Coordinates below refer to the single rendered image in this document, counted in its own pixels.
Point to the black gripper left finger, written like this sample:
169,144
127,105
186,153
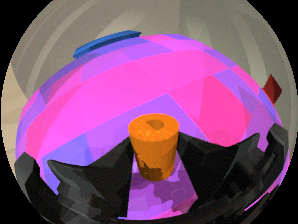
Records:
107,177

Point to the orange knob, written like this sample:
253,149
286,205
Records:
154,139

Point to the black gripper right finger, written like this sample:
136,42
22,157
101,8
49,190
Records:
208,164

